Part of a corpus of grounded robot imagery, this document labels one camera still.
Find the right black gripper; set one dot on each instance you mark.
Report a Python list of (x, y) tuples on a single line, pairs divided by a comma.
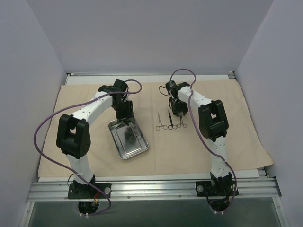
[(180, 112)]

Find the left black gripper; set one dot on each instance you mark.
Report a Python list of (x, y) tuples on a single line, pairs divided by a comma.
[(125, 118)]

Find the steel scissors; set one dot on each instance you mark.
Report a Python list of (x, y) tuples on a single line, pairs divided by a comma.
[(171, 125)]

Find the small steel forceps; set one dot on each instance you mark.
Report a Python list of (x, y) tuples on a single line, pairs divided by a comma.
[(135, 135)]

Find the steel instrument tray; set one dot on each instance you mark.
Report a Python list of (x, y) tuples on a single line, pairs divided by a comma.
[(121, 131)]

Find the beige cloth surgical kit roll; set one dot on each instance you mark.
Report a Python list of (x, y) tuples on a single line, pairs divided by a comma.
[(177, 151)]

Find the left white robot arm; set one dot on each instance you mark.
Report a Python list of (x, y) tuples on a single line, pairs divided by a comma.
[(73, 136)]

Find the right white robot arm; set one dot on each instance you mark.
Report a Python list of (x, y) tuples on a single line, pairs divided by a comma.
[(212, 127)]

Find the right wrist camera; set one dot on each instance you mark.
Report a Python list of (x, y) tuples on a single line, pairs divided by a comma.
[(170, 85)]

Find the back aluminium rail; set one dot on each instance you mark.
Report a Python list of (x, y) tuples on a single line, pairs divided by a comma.
[(129, 74)]

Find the aluminium rail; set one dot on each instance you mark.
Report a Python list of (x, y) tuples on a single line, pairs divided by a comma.
[(129, 74), (156, 190)]

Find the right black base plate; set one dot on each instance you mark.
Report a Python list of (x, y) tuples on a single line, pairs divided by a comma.
[(209, 189)]

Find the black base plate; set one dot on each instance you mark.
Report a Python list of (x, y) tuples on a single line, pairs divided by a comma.
[(84, 191), (209, 189)]

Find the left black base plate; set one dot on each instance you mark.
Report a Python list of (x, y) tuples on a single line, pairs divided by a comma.
[(84, 191)]

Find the front aluminium rail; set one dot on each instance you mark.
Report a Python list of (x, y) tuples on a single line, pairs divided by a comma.
[(156, 190)]

